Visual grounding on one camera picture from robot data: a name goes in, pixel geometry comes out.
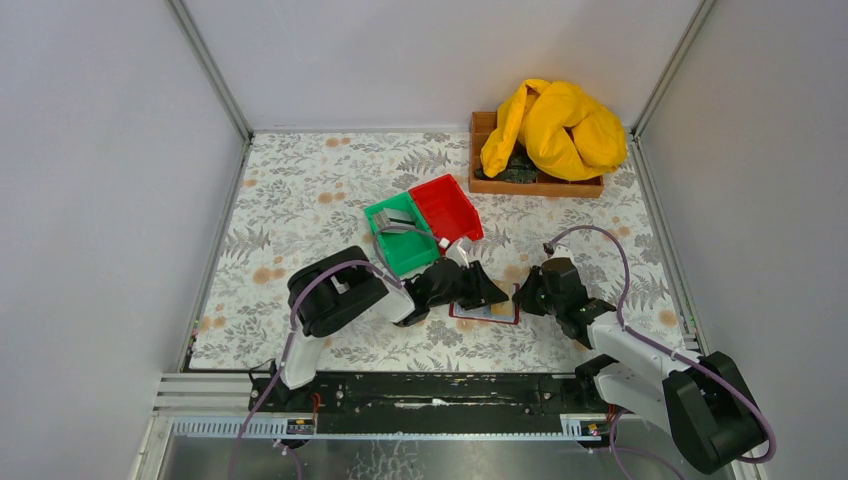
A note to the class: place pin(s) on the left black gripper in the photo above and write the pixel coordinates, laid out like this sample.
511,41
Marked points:
470,285

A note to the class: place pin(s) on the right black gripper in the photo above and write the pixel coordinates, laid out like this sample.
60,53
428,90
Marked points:
538,295

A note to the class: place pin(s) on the red leather card holder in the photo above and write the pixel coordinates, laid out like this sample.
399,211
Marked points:
456,311

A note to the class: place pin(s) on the red plastic bin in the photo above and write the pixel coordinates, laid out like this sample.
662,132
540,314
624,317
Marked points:
447,210

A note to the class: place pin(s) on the green plastic bin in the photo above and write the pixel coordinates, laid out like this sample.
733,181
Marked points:
404,251

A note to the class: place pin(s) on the gold credit card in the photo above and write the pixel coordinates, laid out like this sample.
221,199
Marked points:
503,312

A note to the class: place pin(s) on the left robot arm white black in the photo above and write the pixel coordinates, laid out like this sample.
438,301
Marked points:
329,294

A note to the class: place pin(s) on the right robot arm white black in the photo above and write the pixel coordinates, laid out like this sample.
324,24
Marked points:
702,402

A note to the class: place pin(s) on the silver cards in green bin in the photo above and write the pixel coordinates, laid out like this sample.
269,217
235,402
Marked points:
389,217

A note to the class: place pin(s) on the dark green item in tray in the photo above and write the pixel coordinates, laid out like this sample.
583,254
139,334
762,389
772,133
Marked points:
520,169

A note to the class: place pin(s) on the yellow cloth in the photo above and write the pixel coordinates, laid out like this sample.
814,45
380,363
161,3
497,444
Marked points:
565,132

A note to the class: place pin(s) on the wooden tray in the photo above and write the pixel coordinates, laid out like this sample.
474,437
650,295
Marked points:
482,124

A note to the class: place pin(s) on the floral table mat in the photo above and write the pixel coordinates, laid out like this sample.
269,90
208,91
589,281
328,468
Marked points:
302,198

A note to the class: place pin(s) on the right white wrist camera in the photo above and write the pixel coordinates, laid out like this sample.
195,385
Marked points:
557,250

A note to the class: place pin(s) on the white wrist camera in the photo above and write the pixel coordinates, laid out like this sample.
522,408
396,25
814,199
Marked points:
457,250
557,250

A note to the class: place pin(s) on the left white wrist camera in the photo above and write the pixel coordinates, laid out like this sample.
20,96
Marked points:
457,250

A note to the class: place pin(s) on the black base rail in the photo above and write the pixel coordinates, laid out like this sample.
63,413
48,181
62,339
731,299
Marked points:
374,403

